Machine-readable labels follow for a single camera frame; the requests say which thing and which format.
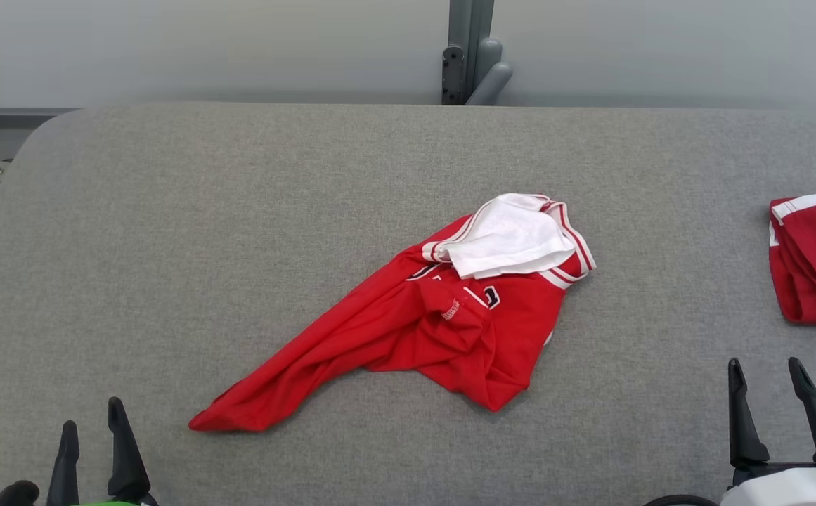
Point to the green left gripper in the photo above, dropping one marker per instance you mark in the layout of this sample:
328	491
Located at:
109	504

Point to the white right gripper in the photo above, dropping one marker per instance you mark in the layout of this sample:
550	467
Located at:
787	488

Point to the red shorts with white stripe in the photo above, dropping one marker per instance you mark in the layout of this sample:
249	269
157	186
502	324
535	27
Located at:
815	267

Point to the red jersey with white lining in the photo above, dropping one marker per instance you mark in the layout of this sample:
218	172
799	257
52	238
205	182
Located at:
450	337

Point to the grey metal post with bracket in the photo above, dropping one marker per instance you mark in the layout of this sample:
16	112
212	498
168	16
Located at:
460	35

